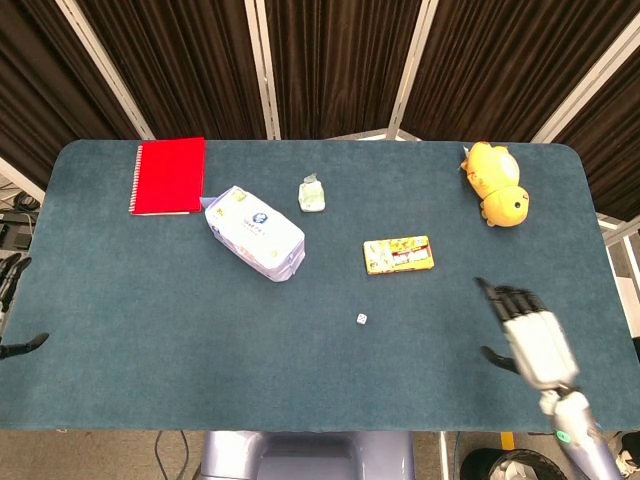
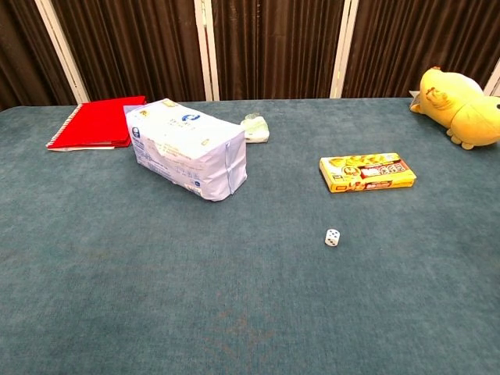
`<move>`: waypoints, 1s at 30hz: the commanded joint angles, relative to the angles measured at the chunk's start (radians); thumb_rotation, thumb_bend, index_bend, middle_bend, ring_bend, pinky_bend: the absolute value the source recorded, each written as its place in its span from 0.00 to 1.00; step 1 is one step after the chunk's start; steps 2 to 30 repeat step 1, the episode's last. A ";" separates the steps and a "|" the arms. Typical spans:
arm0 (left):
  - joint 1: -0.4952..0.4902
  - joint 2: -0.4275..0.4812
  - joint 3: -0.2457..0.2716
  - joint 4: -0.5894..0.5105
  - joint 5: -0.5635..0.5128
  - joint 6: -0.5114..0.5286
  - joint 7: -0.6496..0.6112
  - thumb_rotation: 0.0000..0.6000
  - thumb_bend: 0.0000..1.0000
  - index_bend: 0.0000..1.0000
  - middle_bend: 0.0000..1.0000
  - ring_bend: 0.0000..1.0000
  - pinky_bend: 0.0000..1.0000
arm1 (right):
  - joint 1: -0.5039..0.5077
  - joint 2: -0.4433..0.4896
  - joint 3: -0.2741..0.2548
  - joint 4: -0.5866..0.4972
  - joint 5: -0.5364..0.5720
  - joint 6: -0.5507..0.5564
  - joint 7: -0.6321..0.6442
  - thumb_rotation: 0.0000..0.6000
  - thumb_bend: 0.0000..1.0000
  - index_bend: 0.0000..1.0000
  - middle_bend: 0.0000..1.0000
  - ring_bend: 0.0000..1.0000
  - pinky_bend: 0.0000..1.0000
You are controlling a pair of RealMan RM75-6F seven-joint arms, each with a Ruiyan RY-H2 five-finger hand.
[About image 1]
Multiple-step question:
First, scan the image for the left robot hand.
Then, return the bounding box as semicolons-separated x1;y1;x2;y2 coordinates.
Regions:
0;333;50;360

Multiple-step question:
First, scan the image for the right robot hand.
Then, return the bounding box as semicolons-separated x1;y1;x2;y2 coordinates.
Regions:
473;277;580;392

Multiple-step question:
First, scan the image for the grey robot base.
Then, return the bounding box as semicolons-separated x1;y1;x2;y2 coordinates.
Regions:
199;430;415;480

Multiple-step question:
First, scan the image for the black waste bin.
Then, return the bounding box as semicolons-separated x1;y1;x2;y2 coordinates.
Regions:
459;447;566;480

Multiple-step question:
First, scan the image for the yellow plush toy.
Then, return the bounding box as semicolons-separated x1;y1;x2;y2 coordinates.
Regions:
459;140;531;229

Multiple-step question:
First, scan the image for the yellow tin box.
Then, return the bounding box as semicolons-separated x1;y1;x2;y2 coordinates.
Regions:
362;235;437;276

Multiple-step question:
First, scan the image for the red spiral notebook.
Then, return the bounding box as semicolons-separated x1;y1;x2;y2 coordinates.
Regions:
128;136;207;217

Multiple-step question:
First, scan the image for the blue table mat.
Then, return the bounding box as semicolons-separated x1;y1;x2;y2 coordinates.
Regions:
0;138;626;435

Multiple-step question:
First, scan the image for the white tissue pack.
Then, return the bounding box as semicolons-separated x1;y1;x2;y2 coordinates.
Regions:
199;185;307;283

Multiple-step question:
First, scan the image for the small green wrapped packet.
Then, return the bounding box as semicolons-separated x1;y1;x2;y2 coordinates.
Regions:
298;172;326;214

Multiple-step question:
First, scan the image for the dark brown curtain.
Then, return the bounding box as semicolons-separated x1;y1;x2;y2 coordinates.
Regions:
0;0;640;221

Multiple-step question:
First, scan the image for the black floor cable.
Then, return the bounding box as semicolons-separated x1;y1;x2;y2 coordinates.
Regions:
153;430;191;480

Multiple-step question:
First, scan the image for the white partition frame post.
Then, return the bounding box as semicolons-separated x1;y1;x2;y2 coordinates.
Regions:
530;12;640;145
54;0;156;141
243;0;283;141
387;0;440;141

